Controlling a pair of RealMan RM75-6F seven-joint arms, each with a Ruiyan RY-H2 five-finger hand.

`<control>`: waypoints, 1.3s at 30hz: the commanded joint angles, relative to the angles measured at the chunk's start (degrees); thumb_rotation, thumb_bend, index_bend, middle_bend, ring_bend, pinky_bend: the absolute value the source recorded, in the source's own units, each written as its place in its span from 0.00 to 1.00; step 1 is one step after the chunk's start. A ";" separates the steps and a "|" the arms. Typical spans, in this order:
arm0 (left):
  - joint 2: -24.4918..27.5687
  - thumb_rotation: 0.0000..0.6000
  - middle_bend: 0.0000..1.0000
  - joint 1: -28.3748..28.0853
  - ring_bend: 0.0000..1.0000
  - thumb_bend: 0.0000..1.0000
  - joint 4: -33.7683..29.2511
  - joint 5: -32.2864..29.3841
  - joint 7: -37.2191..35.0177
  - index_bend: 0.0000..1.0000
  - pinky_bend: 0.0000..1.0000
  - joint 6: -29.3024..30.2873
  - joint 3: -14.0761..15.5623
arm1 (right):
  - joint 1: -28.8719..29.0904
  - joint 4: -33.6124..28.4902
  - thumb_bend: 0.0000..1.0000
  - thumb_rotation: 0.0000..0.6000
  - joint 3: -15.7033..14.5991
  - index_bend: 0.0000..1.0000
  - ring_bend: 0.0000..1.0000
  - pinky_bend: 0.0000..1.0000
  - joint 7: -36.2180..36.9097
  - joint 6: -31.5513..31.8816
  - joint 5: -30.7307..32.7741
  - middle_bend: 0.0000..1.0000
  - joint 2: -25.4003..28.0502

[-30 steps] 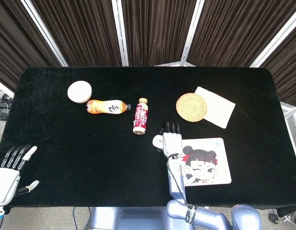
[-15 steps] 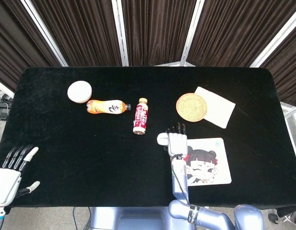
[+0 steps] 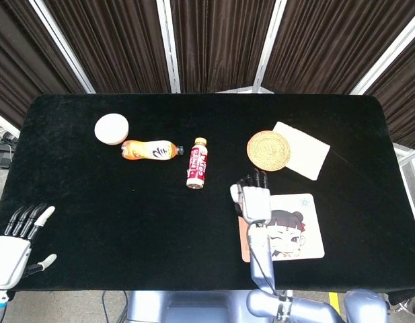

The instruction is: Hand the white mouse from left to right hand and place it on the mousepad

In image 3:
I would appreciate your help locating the black velvet tablecloth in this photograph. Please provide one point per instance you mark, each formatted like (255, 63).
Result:
(126, 218)

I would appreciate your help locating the white metal frame rail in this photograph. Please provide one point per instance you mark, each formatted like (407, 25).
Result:
(409, 158)

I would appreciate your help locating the black equipment box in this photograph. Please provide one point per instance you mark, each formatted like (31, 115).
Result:
(2, 154)

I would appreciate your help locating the round woven coaster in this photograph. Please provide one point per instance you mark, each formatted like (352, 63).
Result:
(268, 149)

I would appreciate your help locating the grey robot torso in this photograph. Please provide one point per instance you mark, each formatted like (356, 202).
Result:
(193, 309)

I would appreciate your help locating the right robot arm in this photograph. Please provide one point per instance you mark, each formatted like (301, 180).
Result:
(261, 255)

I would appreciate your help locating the cartoon girl mouse pad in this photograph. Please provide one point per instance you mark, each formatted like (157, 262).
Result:
(304, 242)

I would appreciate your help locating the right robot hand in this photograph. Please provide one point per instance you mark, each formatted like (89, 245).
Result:
(257, 205)

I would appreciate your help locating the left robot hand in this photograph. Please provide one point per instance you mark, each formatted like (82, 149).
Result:
(8, 255)

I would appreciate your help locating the white bowl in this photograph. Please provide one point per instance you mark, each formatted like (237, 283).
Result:
(111, 129)

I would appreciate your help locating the brown pleated curtain panel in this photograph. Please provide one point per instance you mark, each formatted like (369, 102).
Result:
(328, 43)
(19, 67)
(405, 101)
(220, 43)
(119, 47)

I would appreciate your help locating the orange drink bottle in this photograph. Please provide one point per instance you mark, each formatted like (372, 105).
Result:
(150, 150)

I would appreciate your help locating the red label coffee bottle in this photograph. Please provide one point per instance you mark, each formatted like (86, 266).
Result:
(197, 165)

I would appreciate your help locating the white metal frame post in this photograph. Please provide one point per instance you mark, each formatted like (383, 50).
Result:
(269, 47)
(388, 57)
(62, 47)
(169, 47)

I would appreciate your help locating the white computer mouse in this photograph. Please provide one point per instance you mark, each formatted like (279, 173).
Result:
(234, 193)

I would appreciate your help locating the white folded cloth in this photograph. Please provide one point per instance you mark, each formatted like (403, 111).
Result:
(308, 151)

